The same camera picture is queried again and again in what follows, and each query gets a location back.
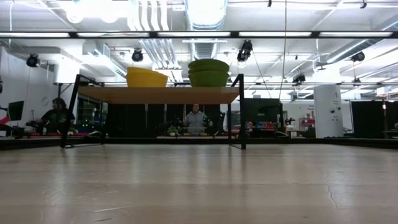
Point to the yellow mini bowl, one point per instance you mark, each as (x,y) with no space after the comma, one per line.
(136,68)
(136,74)
(146,82)

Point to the person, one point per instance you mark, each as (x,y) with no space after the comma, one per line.
(57,118)
(196,121)

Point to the small green plant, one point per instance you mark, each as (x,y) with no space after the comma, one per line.
(173,131)

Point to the wooden shelf with black legs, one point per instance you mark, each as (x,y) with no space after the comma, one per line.
(155,95)

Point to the black partition panel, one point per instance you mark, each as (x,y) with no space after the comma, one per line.
(262,116)
(373,119)

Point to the black ceiling spot lamp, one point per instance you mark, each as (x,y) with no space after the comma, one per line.
(299,78)
(137,55)
(32,60)
(358,56)
(244,51)

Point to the black overhead light bar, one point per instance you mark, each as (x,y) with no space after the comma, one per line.
(234,34)

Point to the white column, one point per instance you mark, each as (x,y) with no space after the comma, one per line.
(328,112)

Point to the black monitor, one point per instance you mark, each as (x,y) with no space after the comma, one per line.
(16,110)

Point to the silver ventilation duct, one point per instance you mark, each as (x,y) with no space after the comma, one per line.
(205,18)

